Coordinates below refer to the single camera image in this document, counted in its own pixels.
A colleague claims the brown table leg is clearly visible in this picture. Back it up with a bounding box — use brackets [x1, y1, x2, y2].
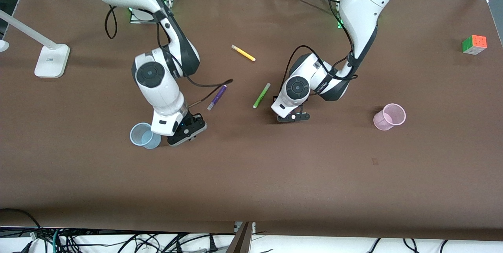
[226, 222, 254, 253]

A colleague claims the green marker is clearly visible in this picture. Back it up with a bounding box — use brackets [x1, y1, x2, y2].
[252, 82, 272, 109]

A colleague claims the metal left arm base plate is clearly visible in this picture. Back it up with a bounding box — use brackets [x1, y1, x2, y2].
[336, 0, 347, 29]

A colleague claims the colourful puzzle cube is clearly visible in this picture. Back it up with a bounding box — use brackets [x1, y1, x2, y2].
[462, 35, 488, 55]

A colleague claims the white desk lamp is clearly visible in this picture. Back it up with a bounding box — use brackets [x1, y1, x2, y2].
[0, 9, 71, 79]

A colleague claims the brown table cover sheet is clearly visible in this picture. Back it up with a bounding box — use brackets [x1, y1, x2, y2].
[0, 0, 503, 242]

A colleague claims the black looped floor cable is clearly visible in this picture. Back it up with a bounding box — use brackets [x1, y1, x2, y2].
[0, 208, 44, 253]

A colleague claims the yellow marker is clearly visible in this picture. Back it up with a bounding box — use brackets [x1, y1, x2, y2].
[231, 44, 256, 62]

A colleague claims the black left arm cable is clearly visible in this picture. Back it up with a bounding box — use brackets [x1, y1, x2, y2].
[282, 0, 359, 101]

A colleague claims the purple marker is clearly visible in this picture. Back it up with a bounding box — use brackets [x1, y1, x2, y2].
[207, 84, 228, 111]

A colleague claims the translucent blue cup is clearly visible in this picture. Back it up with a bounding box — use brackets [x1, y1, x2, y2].
[130, 122, 162, 150]

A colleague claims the translucent pink cup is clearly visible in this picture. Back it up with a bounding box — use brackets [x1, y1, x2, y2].
[373, 103, 407, 131]

